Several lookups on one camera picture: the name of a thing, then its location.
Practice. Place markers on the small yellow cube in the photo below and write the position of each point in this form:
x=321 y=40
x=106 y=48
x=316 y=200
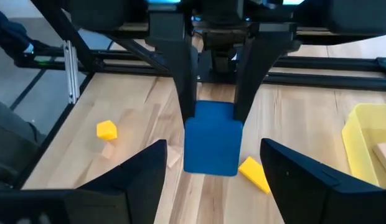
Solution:
x=106 y=130

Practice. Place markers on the small natural wood block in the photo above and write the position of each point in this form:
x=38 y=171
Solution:
x=108 y=151

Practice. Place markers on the person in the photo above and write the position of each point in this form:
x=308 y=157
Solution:
x=9 y=34

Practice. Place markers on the yellow block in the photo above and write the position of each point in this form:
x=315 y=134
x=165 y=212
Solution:
x=253 y=172

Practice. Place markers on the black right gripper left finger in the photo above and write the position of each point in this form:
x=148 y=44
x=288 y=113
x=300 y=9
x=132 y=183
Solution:
x=143 y=180

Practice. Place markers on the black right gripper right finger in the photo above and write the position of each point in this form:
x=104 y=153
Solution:
x=299 y=186

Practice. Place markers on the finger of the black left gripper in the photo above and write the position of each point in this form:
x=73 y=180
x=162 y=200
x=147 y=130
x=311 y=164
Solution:
x=255 y=71
x=186 y=81

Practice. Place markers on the translucent yellow bin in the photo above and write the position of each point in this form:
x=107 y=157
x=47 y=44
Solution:
x=355 y=140

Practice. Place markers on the long blue block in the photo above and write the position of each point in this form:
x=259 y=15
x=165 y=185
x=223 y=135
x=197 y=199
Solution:
x=211 y=146

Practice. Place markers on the long natural wood block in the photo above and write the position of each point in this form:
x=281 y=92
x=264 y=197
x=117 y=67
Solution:
x=174 y=157
x=384 y=158

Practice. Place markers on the silver aluminium extrusion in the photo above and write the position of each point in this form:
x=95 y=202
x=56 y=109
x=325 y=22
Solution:
x=71 y=74

